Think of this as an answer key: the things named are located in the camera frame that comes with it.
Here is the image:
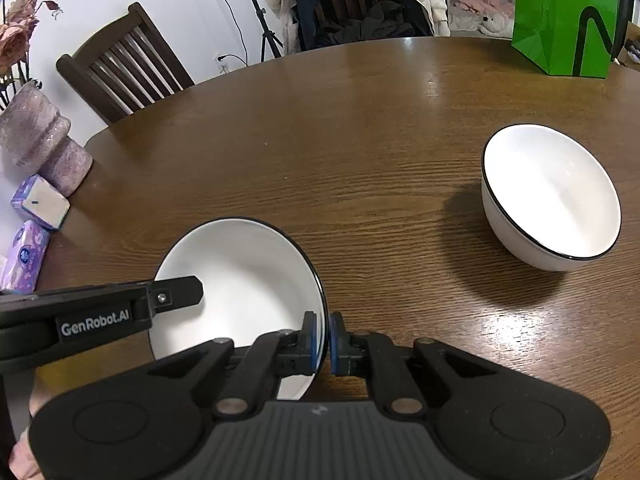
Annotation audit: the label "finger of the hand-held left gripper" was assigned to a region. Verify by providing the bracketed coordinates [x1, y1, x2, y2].
[147, 275, 204, 315]

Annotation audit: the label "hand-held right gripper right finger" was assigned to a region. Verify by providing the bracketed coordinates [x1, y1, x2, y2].
[330, 311, 493, 420]

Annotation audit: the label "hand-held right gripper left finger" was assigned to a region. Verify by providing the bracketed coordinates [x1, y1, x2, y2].
[149, 310, 319, 421]

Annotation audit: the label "white bowl with black rim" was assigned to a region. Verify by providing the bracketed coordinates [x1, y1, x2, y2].
[481, 124, 622, 272]
[149, 216, 328, 402]

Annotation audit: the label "person's left hand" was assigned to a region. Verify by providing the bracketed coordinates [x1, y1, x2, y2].
[10, 372, 53, 480]

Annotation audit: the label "purple tissue pack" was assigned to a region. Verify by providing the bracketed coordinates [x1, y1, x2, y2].
[0, 220, 51, 295]

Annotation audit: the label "purple white tissue box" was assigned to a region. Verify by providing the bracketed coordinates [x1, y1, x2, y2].
[10, 175, 71, 231]

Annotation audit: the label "purple ribbed vase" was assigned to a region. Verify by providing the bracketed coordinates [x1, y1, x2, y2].
[0, 80, 94, 198]

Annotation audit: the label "dark wooden chair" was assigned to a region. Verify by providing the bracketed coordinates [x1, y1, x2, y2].
[56, 1, 196, 126]

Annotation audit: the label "studio light on stand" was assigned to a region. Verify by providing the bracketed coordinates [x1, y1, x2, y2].
[235, 0, 285, 63]

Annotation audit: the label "dark blue garment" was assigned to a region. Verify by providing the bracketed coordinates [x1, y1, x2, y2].
[292, 0, 326, 53]

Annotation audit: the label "black clothes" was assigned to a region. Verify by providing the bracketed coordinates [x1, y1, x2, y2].
[320, 0, 431, 46]

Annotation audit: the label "green paper bag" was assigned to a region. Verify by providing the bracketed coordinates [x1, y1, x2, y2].
[511, 0, 628, 79]

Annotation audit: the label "wall plug with black cable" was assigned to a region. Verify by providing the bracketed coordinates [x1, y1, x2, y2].
[215, 52, 251, 73]

